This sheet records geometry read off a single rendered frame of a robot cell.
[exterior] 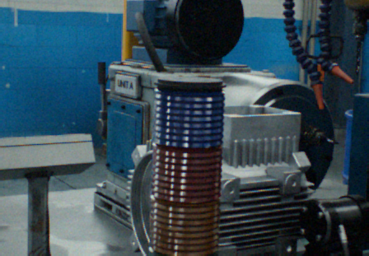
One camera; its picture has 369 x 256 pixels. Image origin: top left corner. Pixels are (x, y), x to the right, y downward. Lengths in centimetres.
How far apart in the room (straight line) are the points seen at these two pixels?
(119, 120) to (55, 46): 518
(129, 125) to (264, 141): 63
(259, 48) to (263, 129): 693
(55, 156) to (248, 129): 33
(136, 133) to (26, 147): 46
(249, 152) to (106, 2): 604
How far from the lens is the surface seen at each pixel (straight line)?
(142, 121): 150
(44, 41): 671
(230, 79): 139
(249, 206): 91
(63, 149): 112
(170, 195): 57
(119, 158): 160
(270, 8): 795
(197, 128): 56
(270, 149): 97
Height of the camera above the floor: 126
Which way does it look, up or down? 8 degrees down
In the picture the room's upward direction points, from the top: 2 degrees clockwise
